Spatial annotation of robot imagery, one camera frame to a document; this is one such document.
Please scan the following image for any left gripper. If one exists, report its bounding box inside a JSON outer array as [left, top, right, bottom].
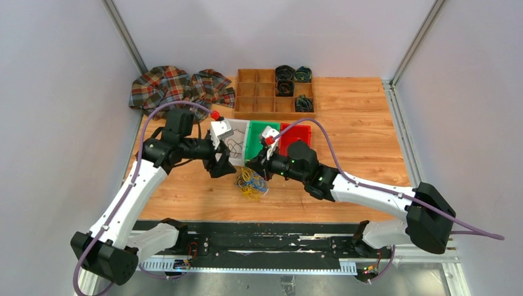
[[181, 133, 237, 177]]

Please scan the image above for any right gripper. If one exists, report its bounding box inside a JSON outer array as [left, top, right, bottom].
[[245, 144, 307, 184]]

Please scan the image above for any brown cable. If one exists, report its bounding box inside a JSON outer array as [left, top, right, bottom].
[[225, 129, 247, 160]]

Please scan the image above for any cable bundle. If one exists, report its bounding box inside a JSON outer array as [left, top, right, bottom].
[[233, 166, 271, 202]]

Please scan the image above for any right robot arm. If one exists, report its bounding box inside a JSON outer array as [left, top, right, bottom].
[[246, 141, 456, 257]]

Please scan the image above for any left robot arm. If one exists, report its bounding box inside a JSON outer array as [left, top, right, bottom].
[[70, 108, 236, 286]]

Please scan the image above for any white plastic bin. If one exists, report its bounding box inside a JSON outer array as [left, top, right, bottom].
[[224, 119, 250, 167]]

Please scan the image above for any green plastic bin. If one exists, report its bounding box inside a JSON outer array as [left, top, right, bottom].
[[244, 120, 282, 166]]

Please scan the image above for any red plastic bin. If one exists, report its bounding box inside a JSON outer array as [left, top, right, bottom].
[[279, 125, 311, 154]]

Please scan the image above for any wooden compartment tray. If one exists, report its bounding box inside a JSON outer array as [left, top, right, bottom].
[[233, 68, 319, 121]]

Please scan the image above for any rolled green tie bottom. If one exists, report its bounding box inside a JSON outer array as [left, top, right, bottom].
[[294, 94, 314, 113]]

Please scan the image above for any rolled dark tie middle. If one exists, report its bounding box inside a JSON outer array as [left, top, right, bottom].
[[276, 80, 295, 97]]

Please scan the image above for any rolled dark tie top-left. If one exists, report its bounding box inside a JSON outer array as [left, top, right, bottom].
[[274, 65, 295, 82]]

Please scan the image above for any plaid cloth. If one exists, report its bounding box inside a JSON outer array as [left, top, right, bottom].
[[128, 66, 236, 115]]

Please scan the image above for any rolled green tie top-right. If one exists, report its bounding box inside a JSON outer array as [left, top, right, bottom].
[[294, 66, 313, 83]]

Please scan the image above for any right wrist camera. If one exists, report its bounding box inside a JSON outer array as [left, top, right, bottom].
[[260, 126, 279, 161]]

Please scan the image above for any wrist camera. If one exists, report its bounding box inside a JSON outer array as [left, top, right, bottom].
[[260, 126, 279, 161], [210, 110, 234, 150]]

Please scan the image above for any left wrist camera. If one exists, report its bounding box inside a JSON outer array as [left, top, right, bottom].
[[210, 110, 234, 150]]

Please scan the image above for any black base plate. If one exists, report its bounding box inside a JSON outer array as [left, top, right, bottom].
[[162, 222, 391, 271]]

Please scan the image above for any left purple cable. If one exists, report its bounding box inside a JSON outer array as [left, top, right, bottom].
[[72, 100, 221, 296]]

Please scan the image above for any purple cable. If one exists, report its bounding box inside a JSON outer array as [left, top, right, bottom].
[[72, 100, 221, 296], [270, 117, 506, 284]]

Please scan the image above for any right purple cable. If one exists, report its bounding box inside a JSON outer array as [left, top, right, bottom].
[[270, 117, 506, 284]]

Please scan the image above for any aluminium rail frame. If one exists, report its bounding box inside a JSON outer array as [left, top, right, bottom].
[[73, 245, 471, 295]]

